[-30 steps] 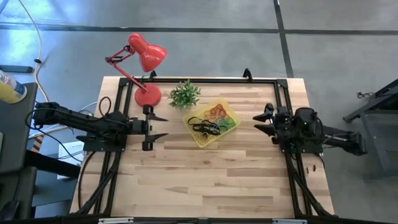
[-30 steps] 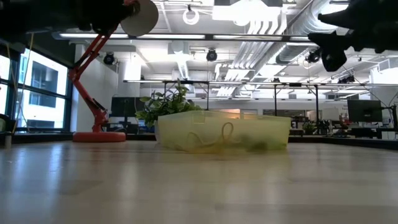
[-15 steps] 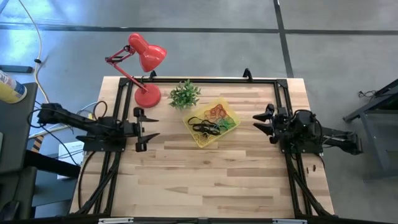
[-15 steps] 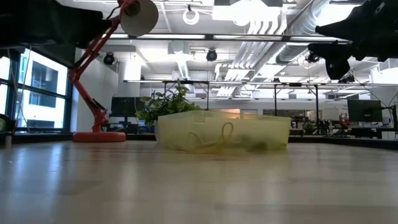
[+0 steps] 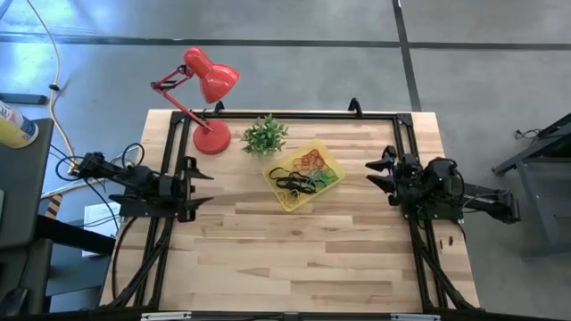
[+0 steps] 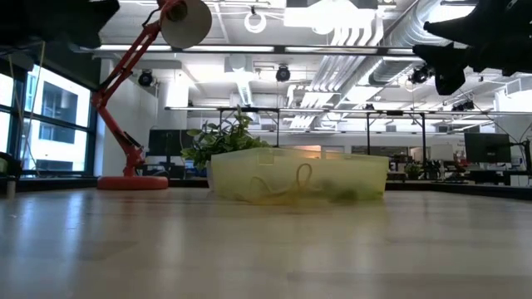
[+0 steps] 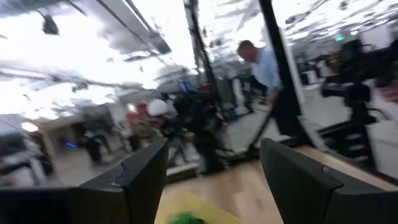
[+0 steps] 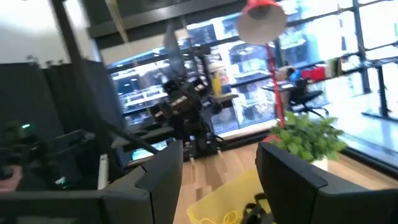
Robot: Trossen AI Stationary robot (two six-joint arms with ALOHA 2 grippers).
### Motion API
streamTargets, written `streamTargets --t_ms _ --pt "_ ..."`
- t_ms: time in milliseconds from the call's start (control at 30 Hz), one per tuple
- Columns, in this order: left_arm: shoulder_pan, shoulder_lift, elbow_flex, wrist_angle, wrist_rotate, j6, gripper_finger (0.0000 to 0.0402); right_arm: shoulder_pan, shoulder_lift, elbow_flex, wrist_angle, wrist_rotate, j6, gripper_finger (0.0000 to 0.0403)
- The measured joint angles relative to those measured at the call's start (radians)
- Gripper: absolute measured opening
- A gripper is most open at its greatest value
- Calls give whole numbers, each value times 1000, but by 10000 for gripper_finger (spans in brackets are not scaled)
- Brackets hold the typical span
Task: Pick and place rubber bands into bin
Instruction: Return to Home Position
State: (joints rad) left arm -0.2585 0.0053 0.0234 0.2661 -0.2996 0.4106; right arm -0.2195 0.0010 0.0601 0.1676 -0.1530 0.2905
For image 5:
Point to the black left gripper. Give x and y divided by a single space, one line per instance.
171 189

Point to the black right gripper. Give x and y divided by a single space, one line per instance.
409 180

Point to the red rubber band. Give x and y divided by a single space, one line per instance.
312 156
303 165
323 165

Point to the black rubber band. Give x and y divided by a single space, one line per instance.
305 187
287 183

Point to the yellow rubber band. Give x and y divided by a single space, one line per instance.
296 196
290 200

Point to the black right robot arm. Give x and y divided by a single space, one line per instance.
441 176

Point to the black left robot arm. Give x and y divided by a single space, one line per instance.
138 178

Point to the yellow translucent plastic bin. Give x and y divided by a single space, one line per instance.
337 166

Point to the green potted plant white pot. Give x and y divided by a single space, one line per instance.
265 136

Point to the white paper sheet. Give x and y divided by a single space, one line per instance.
100 218

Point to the red desk lamp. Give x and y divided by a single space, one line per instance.
214 80

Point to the black floor beam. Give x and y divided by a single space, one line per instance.
76 236

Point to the orange black striped marker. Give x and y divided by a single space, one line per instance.
53 206

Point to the dark grey metal table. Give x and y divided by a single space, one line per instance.
535 200

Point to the black side desk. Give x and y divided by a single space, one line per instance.
22 178

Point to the yellow wipes canister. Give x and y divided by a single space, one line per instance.
15 129

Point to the black flat device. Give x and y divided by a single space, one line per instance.
22 99

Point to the black frame clamp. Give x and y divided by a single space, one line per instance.
355 107
218 107

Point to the black aluminium table frame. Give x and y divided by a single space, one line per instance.
294 116

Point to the silver bracket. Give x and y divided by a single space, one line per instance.
166 316
415 317

